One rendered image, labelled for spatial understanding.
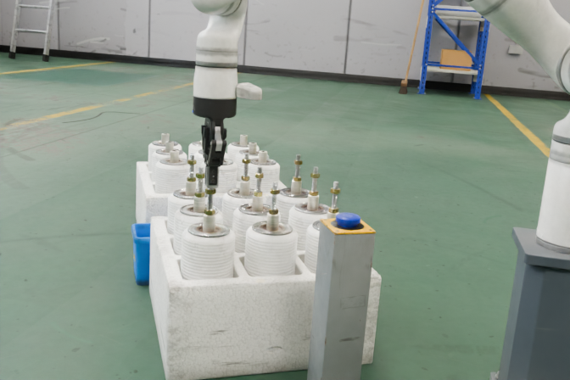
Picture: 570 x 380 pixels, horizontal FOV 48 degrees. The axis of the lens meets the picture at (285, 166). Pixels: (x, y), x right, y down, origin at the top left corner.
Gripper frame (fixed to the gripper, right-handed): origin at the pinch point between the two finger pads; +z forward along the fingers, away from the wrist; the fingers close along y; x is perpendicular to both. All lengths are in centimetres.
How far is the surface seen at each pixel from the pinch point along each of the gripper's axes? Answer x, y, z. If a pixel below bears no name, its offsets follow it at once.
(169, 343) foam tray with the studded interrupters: -7.5, 7.8, 27.4
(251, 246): 7.4, 1.9, 12.6
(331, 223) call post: 16.9, 16.3, 3.7
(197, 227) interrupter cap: -2.1, -1.1, 9.9
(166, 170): -3, -50, 11
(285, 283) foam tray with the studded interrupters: 12.6, 7.6, 17.7
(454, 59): 328, -485, -1
